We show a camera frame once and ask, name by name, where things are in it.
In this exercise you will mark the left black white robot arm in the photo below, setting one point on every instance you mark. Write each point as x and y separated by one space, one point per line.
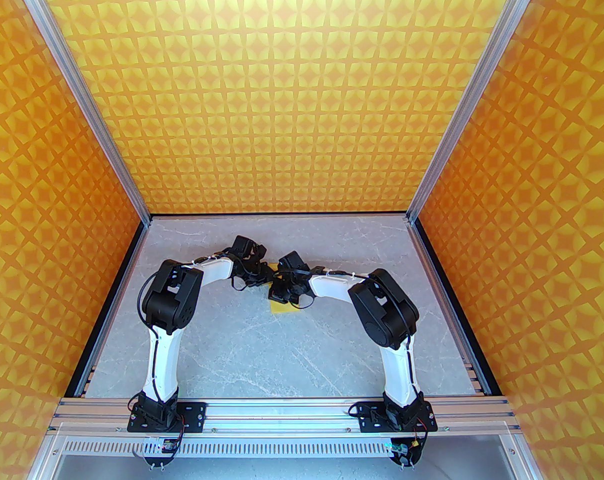
172 298

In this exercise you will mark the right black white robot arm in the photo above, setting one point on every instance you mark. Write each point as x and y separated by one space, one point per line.
387 308

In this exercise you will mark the small circuit board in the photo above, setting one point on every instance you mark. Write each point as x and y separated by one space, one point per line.
157 447
404 452

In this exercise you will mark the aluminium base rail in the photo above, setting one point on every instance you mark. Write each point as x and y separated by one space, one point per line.
282 413

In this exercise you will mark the aluminium table side rail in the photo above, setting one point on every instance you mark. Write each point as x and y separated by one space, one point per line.
130 268
430 268

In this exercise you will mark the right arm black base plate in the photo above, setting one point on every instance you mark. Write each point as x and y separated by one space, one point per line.
364 418

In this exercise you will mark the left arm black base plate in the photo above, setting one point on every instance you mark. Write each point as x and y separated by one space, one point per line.
194 414

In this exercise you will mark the aluminium frame post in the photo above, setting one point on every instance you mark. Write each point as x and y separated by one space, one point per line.
475 93
81 93

